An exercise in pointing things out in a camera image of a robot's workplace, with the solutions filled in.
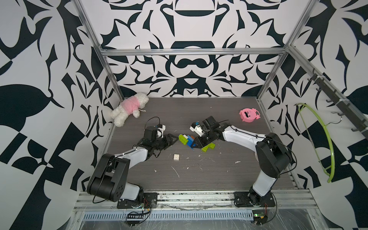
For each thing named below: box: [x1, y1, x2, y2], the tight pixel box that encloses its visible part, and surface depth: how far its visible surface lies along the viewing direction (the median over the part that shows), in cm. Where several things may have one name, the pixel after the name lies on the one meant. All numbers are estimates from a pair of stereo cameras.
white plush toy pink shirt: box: [110, 92, 150, 128], surface depth 106 cm
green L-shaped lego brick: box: [201, 142, 216, 153], surface depth 93 cm
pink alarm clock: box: [239, 107, 261, 123], surface depth 108 cm
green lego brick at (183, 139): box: [178, 133, 189, 146], surface depth 88 cm
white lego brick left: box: [173, 153, 180, 161], surface depth 89 cm
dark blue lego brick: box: [186, 135, 195, 150], surface depth 89 cm
